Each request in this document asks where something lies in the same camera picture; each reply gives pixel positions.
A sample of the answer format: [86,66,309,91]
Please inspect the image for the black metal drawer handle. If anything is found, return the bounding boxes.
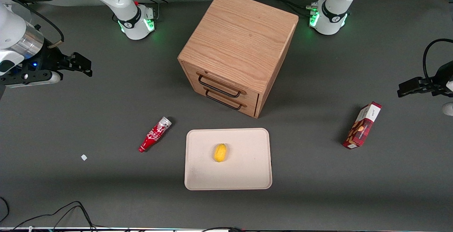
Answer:
[198,74,242,98]
[205,89,243,111]

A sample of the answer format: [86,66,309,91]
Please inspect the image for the wooden two-drawer cabinet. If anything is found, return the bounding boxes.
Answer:
[178,0,299,119]

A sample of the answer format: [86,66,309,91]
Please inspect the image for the black looped gripper cable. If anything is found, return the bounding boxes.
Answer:
[423,39,453,81]

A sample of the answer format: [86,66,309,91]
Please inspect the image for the red plaid shortbread box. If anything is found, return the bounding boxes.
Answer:
[342,102,382,150]

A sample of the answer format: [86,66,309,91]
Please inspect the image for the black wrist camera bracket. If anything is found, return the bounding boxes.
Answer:
[0,70,50,86]

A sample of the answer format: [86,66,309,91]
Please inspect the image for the wooden drawer front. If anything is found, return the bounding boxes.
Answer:
[183,63,261,104]
[193,83,259,118]

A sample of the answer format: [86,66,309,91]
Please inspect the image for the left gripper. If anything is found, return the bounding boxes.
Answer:
[397,61,453,116]

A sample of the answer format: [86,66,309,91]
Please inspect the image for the beige rectangular tray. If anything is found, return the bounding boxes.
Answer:
[184,128,273,191]

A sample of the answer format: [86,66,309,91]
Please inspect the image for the black table edge cable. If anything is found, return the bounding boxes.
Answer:
[10,200,97,231]
[0,197,10,223]
[201,226,245,232]

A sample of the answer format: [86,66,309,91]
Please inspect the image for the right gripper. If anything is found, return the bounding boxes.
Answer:
[34,49,93,84]

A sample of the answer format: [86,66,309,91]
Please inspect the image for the red coke bottle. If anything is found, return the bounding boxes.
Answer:
[138,117,172,153]

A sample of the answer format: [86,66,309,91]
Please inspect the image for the yellow lemon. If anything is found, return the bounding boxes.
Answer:
[213,143,227,163]

